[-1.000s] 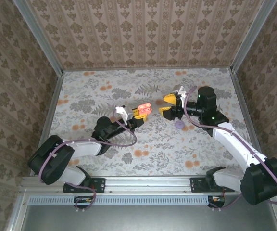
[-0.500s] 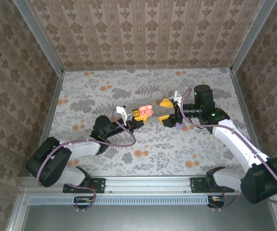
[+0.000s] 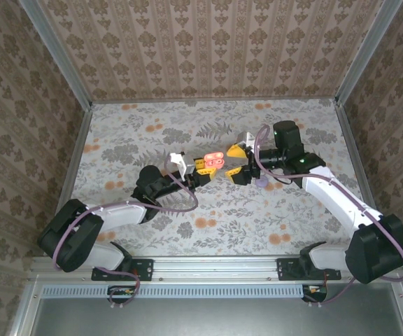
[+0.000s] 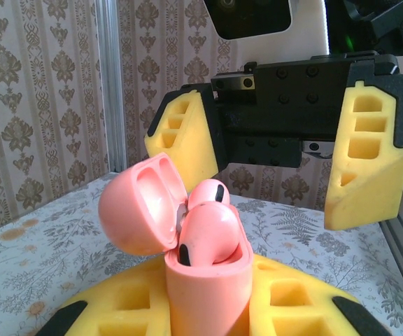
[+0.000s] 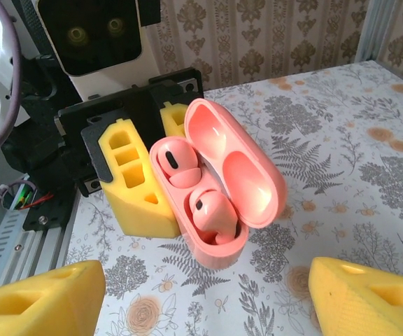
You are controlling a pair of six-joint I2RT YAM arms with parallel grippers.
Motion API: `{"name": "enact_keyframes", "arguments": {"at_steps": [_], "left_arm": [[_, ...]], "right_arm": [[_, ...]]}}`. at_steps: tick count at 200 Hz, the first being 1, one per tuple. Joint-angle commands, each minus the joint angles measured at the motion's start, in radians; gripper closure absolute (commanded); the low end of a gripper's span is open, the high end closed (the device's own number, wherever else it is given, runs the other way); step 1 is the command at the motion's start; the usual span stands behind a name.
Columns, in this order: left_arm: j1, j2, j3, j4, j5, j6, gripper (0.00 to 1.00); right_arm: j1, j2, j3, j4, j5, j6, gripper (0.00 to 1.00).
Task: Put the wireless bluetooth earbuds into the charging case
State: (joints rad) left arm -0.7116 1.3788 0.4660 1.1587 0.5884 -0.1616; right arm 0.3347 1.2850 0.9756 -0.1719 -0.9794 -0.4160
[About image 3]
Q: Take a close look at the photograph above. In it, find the orange earbud charging case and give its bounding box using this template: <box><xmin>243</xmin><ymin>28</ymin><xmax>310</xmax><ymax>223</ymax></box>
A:
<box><xmin>204</xmin><ymin>151</ymin><xmax>226</xmax><ymax>169</ymax></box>

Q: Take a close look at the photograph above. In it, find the floral patterned table cloth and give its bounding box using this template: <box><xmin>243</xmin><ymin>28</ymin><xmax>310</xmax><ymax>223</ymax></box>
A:
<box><xmin>56</xmin><ymin>99</ymin><xmax>381</xmax><ymax>256</ymax></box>

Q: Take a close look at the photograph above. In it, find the grey sheet metal panel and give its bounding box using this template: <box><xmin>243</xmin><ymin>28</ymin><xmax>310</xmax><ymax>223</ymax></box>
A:
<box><xmin>29</xmin><ymin>297</ymin><xmax>403</xmax><ymax>336</ymax></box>

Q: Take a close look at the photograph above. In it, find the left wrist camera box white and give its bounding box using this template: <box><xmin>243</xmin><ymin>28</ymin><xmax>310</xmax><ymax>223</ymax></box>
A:
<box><xmin>169</xmin><ymin>151</ymin><xmax>196</xmax><ymax>175</ymax></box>

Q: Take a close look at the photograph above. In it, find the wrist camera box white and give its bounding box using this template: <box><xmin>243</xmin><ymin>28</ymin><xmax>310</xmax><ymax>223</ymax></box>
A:
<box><xmin>169</xmin><ymin>151</ymin><xmax>196</xmax><ymax>175</ymax></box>
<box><xmin>236</xmin><ymin>131</ymin><xmax>257</xmax><ymax>151</ymax></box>

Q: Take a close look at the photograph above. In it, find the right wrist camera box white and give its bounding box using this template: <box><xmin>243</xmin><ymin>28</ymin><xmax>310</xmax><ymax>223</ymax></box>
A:
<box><xmin>236</xmin><ymin>131</ymin><xmax>257</xmax><ymax>151</ymax></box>

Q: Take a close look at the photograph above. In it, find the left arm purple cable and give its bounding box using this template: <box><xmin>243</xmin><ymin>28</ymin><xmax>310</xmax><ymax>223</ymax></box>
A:
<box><xmin>51</xmin><ymin>155</ymin><xmax>199</xmax><ymax>309</ymax></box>

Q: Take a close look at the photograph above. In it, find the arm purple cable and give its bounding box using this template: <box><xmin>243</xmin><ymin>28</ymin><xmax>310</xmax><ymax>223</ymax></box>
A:
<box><xmin>253</xmin><ymin>124</ymin><xmax>403</xmax><ymax>308</ymax></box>
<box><xmin>51</xmin><ymin>155</ymin><xmax>199</xmax><ymax>309</ymax></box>

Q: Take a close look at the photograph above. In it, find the aluminium table side rail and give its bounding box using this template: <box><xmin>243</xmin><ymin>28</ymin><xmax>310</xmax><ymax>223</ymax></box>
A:
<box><xmin>334</xmin><ymin>99</ymin><xmax>384</xmax><ymax>221</ymax></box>
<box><xmin>43</xmin><ymin>103</ymin><xmax>94</xmax><ymax>258</ymax></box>

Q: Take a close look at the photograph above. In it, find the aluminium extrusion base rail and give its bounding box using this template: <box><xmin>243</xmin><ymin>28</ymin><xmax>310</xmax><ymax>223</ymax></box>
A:
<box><xmin>29</xmin><ymin>255</ymin><xmax>403</xmax><ymax>281</ymax></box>

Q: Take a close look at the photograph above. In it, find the black base cable connector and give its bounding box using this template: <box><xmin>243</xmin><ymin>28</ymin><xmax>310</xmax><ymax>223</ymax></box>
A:
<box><xmin>107</xmin><ymin>285</ymin><xmax>136</xmax><ymax>305</ymax></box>
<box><xmin>302</xmin><ymin>284</ymin><xmax>329</xmax><ymax>304</ymax></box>

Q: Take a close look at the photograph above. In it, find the aluminium frame post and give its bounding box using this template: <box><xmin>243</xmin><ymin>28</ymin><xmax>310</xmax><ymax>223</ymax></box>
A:
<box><xmin>16</xmin><ymin>0</ymin><xmax>94</xmax><ymax>112</ymax></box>
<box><xmin>333</xmin><ymin>0</ymin><xmax>403</xmax><ymax>106</ymax></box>

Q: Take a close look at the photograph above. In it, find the slotted grey cable duct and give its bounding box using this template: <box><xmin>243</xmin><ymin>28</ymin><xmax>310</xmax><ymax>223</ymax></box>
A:
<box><xmin>42</xmin><ymin>283</ymin><xmax>306</xmax><ymax>299</ymax></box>

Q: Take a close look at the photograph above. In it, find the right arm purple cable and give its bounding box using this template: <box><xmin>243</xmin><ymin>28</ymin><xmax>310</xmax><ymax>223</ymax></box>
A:
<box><xmin>253</xmin><ymin>124</ymin><xmax>403</xmax><ymax>308</ymax></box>

